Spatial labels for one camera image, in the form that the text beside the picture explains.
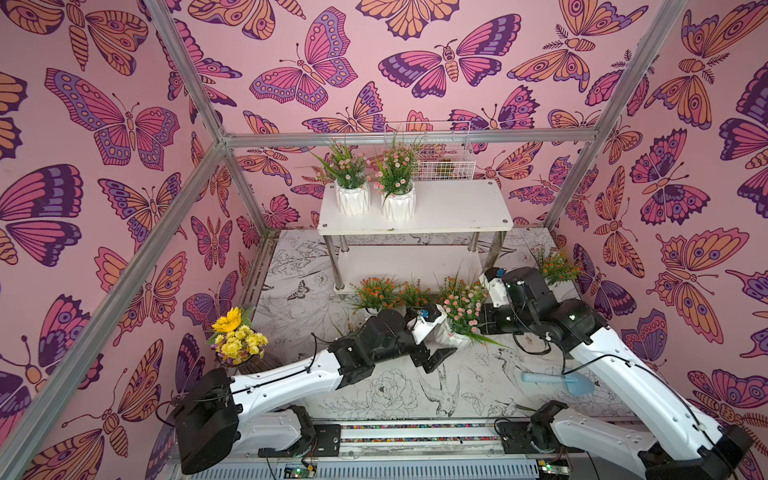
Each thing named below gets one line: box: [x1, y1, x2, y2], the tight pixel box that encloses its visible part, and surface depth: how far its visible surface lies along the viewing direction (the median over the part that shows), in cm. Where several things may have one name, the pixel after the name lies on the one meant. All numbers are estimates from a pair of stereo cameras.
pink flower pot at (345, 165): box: [309, 138, 371, 217], surface depth 74 cm
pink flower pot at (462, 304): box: [434, 280, 510, 349], surface depth 65 cm
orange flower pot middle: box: [397, 278, 433, 308], surface depth 87 cm
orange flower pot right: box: [438, 273, 467, 297], surface depth 89 cm
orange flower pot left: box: [349, 274, 399, 315], surface depth 87 cm
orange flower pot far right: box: [538, 247, 585, 286], surface depth 92 cm
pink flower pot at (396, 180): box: [373, 135, 426, 222], surface depth 72 cm
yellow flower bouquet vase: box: [207, 307, 269, 375], surface depth 68 cm
